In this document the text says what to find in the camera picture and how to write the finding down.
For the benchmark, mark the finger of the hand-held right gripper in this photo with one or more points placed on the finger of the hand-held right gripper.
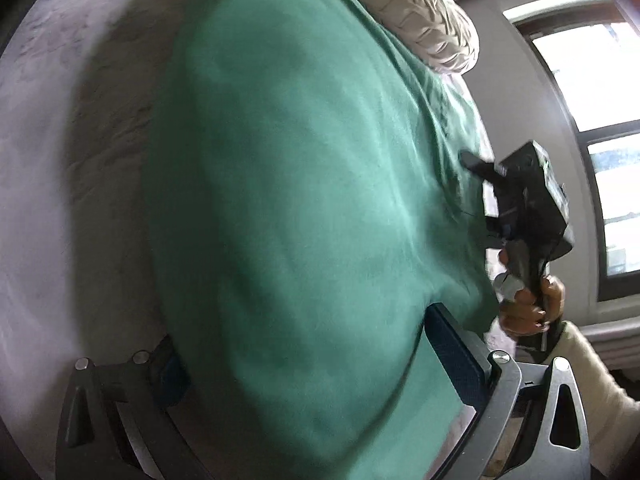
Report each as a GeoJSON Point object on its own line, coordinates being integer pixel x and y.
{"type": "Point", "coordinates": [475, 162]}

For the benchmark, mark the dark framed window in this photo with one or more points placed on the dark framed window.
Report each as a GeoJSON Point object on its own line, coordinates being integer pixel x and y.
{"type": "Point", "coordinates": [590, 75]}

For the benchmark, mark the green garment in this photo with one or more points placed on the green garment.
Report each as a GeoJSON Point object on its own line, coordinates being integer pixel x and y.
{"type": "Point", "coordinates": [300, 185]}

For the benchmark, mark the lavender fuzzy blanket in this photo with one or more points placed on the lavender fuzzy blanket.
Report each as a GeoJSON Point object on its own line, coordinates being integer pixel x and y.
{"type": "Point", "coordinates": [75, 160]}

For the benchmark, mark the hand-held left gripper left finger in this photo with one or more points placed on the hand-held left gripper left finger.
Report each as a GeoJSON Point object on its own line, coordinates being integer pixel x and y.
{"type": "Point", "coordinates": [170, 385]}

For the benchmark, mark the person's right hand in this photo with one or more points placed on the person's right hand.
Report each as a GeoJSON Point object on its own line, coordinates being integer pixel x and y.
{"type": "Point", "coordinates": [525, 310]}

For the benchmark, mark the cream quilted pillow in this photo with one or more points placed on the cream quilted pillow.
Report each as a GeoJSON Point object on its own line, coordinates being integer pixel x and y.
{"type": "Point", "coordinates": [425, 20]}

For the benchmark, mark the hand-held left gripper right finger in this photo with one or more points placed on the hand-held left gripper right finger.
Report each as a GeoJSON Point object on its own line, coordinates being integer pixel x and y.
{"type": "Point", "coordinates": [460, 355]}

